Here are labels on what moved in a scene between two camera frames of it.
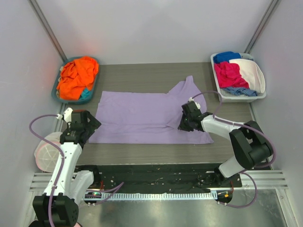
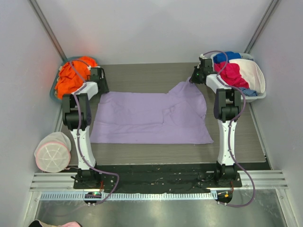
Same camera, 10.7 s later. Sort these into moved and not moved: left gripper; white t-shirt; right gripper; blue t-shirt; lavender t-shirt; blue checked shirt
Moved: left gripper; right gripper
Not moved: lavender t-shirt; blue checked shirt; white t-shirt; blue t-shirt
